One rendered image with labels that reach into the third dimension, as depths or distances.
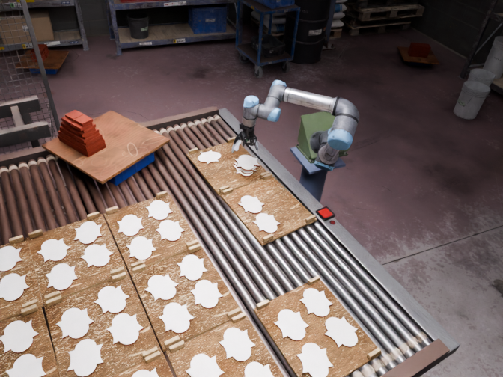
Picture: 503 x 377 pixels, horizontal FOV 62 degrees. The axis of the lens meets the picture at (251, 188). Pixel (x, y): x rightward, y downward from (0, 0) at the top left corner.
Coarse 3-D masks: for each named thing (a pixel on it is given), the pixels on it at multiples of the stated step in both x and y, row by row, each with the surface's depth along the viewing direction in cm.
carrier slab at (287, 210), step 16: (272, 176) 242; (240, 192) 229; (256, 192) 230; (272, 192) 231; (288, 192) 232; (240, 208) 220; (272, 208) 222; (288, 208) 222; (304, 208) 223; (288, 224) 213; (304, 224) 214; (272, 240) 205
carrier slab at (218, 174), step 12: (228, 144) 263; (240, 144) 264; (192, 156) 251; (228, 156) 253; (252, 156) 255; (204, 168) 243; (216, 168) 244; (228, 168) 244; (216, 180) 236; (228, 180) 236; (240, 180) 237; (252, 180) 238; (216, 192) 229
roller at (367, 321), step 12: (204, 132) 275; (216, 144) 265; (300, 240) 208; (312, 252) 202; (324, 276) 194; (336, 288) 188; (348, 300) 183; (360, 312) 179; (372, 324) 175; (384, 336) 171; (384, 348) 169; (396, 348) 167; (396, 360) 165
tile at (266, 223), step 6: (258, 216) 215; (264, 216) 215; (270, 216) 215; (252, 222) 212; (258, 222) 211; (264, 222) 212; (270, 222) 212; (276, 222) 212; (264, 228) 209; (270, 228) 209; (276, 228) 209
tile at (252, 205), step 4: (244, 196) 226; (248, 196) 226; (244, 200) 223; (248, 200) 223; (252, 200) 223; (256, 200) 224; (240, 204) 221; (244, 204) 221; (248, 204) 221; (252, 204) 221; (256, 204) 221; (260, 204) 222; (244, 208) 219; (248, 208) 219; (252, 208) 219; (256, 208) 219; (260, 208) 219; (252, 212) 217; (256, 212) 217
